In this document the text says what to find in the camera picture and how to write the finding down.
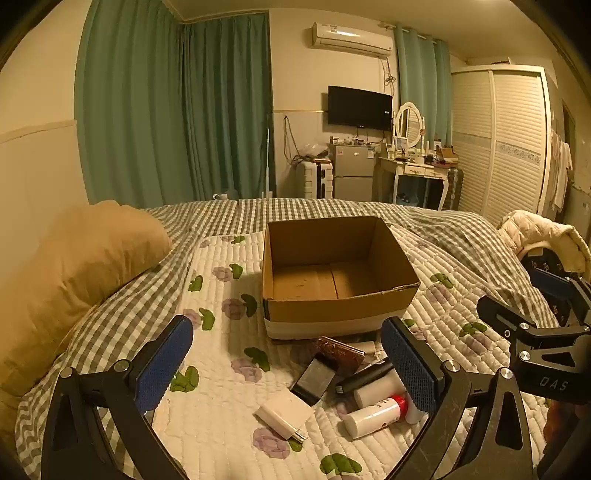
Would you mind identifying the white charger plug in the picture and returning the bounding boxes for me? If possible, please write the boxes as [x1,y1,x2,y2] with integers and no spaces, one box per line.
[255,390,311,442]

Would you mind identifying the cardboard box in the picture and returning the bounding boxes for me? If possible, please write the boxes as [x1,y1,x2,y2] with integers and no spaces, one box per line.
[261,215,421,342]

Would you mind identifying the hanging white clothes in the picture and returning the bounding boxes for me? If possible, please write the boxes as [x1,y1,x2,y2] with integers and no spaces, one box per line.
[549,130,574,212]

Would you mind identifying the dark suitcase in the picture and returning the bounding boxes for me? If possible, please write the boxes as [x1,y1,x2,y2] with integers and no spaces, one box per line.
[442,167,464,211]

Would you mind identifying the silver mini fridge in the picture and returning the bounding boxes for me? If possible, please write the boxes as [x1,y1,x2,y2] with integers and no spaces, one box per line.
[328,141,376,200]

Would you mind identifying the white louvred wardrobe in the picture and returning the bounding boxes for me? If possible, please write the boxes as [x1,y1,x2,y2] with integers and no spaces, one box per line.
[450,64,553,216]

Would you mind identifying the white bottle with red cap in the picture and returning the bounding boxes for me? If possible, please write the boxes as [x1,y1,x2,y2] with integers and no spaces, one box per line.
[344,396,410,439]

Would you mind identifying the narrow green curtain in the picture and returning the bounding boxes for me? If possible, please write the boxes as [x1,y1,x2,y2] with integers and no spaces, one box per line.
[394,25,454,145]

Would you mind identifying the white suitcase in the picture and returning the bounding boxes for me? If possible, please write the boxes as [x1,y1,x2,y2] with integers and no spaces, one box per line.
[297,160,334,199]

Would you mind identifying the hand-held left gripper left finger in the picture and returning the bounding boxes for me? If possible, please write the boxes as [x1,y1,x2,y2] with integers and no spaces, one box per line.
[41,315,195,480]

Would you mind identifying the wide green curtain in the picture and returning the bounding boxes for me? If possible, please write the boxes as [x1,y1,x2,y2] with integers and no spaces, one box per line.
[75,0,195,207]

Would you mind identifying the white floral quilted mat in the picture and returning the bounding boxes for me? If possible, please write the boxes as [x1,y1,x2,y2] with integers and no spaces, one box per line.
[151,232,560,480]

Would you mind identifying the black smartphone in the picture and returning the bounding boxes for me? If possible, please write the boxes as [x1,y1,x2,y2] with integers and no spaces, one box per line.
[290,353,337,405]

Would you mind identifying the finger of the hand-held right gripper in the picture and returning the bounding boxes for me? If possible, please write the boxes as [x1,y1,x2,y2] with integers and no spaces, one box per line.
[477,295,542,340]
[529,267,591,325]

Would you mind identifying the white dressing table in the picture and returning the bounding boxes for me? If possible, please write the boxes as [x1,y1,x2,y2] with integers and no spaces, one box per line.
[375,153,459,212]

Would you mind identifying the white pole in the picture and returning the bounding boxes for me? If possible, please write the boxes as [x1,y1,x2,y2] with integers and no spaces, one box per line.
[264,115,274,199]

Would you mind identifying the grey checked duvet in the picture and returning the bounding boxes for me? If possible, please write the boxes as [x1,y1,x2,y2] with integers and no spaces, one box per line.
[14,198,573,472]

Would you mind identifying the dark patterned cloth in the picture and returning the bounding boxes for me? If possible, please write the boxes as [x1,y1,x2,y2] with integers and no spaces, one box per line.
[521,246,568,277]

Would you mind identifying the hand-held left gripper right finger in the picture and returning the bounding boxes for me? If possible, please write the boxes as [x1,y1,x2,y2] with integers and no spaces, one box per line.
[381,316,546,480]

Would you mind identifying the white puffer jacket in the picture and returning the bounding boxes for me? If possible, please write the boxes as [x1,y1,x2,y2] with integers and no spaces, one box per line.
[498,209,588,274]

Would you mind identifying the black wall television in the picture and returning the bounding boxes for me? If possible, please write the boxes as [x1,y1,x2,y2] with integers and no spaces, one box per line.
[327,85,393,132]

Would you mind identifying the green corner curtain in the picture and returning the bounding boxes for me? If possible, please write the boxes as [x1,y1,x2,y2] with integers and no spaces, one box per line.
[181,13,278,202]

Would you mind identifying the plain white bottle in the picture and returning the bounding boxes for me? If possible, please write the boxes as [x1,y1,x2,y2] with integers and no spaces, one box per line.
[354,368,407,409]

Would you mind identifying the clear plastic bag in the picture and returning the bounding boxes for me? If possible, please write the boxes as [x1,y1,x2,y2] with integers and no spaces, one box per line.
[299,142,330,161]

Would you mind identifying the tan pillow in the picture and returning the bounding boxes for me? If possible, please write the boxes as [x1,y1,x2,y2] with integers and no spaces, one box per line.
[0,200,174,398]

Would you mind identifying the brown patterned card case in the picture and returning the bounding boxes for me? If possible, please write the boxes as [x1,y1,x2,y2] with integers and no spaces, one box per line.
[317,335,366,376]

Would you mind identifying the black rectangular device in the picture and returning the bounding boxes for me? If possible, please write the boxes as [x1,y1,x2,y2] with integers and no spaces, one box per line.
[334,359,394,396]

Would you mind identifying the wall cables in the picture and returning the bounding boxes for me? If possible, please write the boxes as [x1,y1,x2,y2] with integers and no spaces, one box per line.
[283,115,302,168]

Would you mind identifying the white air conditioner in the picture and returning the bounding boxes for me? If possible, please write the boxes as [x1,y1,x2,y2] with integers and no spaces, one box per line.
[310,21,394,59]

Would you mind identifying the white oval mirror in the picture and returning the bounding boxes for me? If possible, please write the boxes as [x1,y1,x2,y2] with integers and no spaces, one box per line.
[394,102,424,149]

